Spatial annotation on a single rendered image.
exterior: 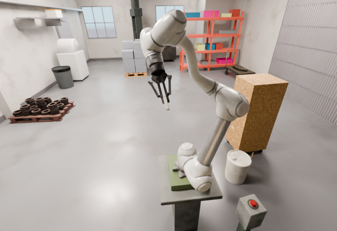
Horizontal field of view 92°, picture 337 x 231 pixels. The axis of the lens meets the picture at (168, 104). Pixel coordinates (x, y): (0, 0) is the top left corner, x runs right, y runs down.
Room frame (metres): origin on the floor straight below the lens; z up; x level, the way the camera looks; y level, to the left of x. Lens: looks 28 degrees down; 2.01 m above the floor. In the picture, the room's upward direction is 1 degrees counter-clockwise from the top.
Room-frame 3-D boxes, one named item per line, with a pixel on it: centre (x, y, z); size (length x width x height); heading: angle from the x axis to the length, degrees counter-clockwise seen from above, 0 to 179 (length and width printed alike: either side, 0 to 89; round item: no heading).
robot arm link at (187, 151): (1.02, -0.15, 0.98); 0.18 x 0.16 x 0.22; 17
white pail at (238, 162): (1.57, -0.93, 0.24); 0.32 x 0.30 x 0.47; 95
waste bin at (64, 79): (5.28, 3.48, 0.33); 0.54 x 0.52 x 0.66; 95
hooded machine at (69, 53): (6.12, 3.50, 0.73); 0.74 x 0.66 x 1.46; 5
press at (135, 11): (8.83, 1.46, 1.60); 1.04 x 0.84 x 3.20; 5
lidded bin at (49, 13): (6.13, 3.68, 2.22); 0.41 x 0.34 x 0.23; 5
